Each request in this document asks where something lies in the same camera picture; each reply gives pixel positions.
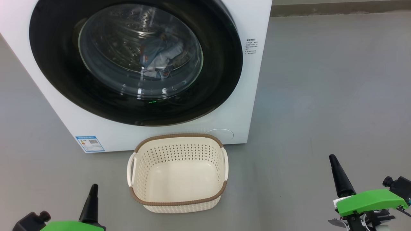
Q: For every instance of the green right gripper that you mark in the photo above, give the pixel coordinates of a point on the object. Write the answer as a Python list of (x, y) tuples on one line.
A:
[(369, 200)]

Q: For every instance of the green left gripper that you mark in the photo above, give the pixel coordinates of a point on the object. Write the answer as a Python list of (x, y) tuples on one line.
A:
[(74, 226)]

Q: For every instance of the black round glass washer door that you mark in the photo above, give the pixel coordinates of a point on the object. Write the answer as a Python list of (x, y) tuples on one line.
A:
[(54, 64)]

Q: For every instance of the white garment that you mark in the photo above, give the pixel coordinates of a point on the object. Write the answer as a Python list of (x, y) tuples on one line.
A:
[(162, 59)]

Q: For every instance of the blue garment with orange print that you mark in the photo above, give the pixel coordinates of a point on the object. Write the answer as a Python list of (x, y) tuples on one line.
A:
[(157, 48)]

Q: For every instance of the cream basket with brown rim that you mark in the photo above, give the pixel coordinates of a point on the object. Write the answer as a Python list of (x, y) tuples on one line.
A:
[(179, 179)]

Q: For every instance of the white front-load washing machine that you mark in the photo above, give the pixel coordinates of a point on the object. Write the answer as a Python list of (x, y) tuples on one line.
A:
[(253, 96)]

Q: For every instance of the blue energy label sticker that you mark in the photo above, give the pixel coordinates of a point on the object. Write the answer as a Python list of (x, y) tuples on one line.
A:
[(90, 144)]

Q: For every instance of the round white filter cover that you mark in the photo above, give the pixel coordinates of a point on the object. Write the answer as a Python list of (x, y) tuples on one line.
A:
[(221, 134)]

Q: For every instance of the steel perforated washer drum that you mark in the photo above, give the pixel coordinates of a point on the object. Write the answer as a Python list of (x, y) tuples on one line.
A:
[(112, 48)]

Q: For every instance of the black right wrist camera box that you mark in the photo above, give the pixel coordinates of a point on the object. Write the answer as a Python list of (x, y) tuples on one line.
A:
[(401, 189)]

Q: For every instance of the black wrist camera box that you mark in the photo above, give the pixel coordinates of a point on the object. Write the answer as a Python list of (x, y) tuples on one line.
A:
[(401, 189), (29, 223)]

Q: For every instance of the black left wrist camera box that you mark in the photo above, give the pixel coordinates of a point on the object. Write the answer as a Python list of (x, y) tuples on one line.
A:
[(29, 223)]

